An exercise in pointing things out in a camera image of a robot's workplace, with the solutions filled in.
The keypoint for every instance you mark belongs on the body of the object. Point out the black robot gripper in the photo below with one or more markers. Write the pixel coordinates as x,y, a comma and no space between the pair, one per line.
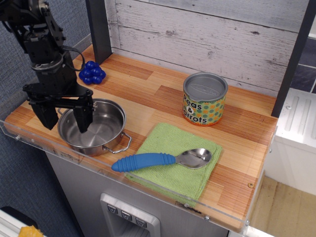
57,86

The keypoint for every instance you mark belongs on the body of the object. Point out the silver steel pot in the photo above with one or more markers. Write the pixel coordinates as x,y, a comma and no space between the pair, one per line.
105,133

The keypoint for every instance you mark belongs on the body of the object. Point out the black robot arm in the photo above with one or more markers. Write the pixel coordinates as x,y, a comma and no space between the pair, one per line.
42,39

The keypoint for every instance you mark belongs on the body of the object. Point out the blue plastic blueberry cluster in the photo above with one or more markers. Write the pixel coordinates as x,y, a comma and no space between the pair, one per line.
92,73

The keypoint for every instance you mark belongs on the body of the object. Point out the peas and carrots can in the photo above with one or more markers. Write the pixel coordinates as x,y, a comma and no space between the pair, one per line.
204,98

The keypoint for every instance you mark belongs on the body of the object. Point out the silver dispenser button panel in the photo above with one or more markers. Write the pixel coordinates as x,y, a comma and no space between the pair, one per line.
125,220

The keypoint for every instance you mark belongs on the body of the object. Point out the yellow object at corner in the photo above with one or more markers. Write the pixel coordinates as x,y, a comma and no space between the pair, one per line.
30,231

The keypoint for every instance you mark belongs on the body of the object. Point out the grey toy fridge cabinet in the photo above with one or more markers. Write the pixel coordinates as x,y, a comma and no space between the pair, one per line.
83,188

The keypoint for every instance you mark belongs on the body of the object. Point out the white toy sink unit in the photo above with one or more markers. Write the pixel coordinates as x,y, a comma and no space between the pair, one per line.
291,159

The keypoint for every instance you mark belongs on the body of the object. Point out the dark grey left post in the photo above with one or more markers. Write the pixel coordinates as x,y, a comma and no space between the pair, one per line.
99,29

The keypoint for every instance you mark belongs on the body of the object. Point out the dark grey post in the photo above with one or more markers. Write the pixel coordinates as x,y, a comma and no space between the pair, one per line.
295,57
99,29

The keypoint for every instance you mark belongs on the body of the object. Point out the blue handled metal spoon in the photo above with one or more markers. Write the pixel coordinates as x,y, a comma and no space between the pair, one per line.
193,159

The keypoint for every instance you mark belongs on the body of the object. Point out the dark grey right post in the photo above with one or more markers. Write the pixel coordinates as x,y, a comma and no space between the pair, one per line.
295,57

